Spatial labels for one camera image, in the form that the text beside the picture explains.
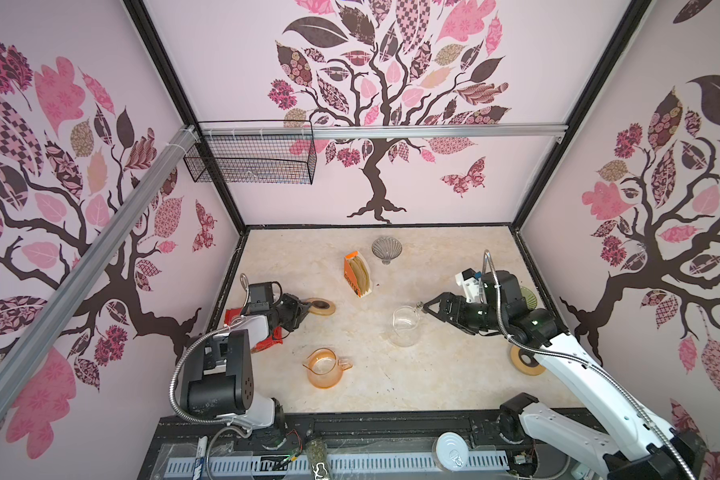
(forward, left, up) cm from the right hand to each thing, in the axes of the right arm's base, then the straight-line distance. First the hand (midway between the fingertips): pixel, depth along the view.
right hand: (434, 309), depth 74 cm
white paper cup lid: (-29, -2, -14) cm, 32 cm away
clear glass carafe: (+6, +5, -21) cm, 22 cm away
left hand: (+10, +34, -15) cm, 39 cm away
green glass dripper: (+11, -34, -14) cm, 39 cm away
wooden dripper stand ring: (+11, +32, -17) cm, 38 cm away
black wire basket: (+50, +45, +14) cm, 69 cm away
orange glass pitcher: (-8, +30, -22) cm, 37 cm away
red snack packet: (+2, +45, -17) cm, 48 cm away
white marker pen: (-28, +57, -18) cm, 66 cm away
